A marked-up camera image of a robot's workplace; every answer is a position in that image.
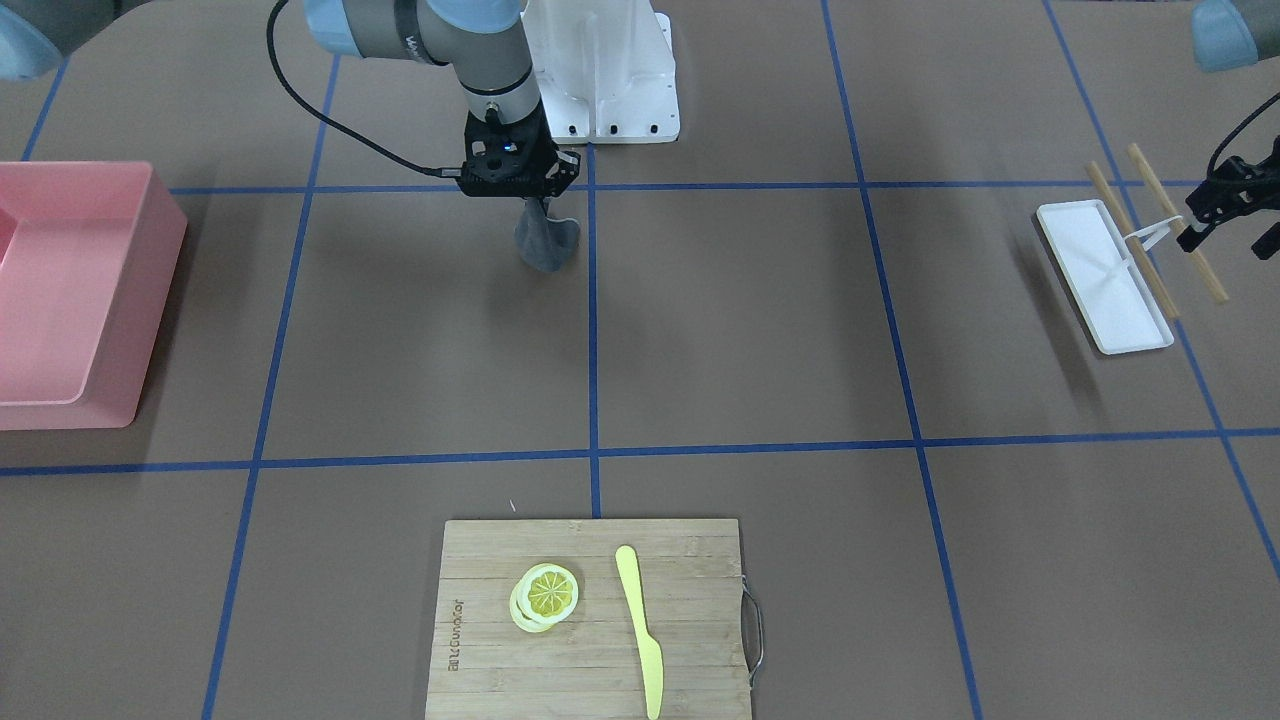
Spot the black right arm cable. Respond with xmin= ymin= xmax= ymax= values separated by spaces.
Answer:
xmin=264 ymin=0 xmax=467 ymax=181

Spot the wooden rod near tray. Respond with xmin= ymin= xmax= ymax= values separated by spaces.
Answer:
xmin=1085 ymin=160 xmax=1181 ymax=322

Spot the wooden rod far side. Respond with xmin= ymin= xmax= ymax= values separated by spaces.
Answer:
xmin=1126 ymin=142 xmax=1231 ymax=305

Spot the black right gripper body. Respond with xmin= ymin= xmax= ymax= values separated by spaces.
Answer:
xmin=458 ymin=108 xmax=582 ymax=199

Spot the grey pink cleaning cloth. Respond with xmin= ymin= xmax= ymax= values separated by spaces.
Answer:
xmin=515 ymin=197 xmax=581 ymax=273

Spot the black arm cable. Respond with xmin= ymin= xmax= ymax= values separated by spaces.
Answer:
xmin=1206 ymin=92 xmax=1280 ymax=181
xmin=264 ymin=0 xmax=467 ymax=181

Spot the white rod holder clip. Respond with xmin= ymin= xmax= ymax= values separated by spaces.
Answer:
xmin=1123 ymin=214 xmax=1187 ymax=255

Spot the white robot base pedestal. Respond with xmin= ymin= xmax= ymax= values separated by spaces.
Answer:
xmin=522 ymin=1 xmax=681 ymax=146

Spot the pink plastic bin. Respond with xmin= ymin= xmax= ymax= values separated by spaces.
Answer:
xmin=1 ymin=161 xmax=187 ymax=430

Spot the white rectangular tray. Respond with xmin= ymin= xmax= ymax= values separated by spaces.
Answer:
xmin=1036 ymin=199 xmax=1174 ymax=356

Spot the yellow plastic knife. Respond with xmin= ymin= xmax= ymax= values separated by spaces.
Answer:
xmin=614 ymin=544 xmax=666 ymax=719

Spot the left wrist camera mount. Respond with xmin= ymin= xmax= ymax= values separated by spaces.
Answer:
xmin=1178 ymin=140 xmax=1279 ymax=252

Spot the bamboo cutting board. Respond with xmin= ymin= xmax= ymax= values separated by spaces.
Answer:
xmin=425 ymin=519 xmax=753 ymax=719

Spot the yellow lemon slice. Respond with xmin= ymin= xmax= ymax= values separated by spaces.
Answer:
xmin=508 ymin=562 xmax=580 ymax=634

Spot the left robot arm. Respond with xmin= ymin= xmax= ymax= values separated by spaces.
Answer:
xmin=1190 ymin=1 xmax=1279 ymax=73

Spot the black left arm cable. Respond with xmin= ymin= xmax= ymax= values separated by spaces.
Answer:
xmin=1206 ymin=92 xmax=1280 ymax=181

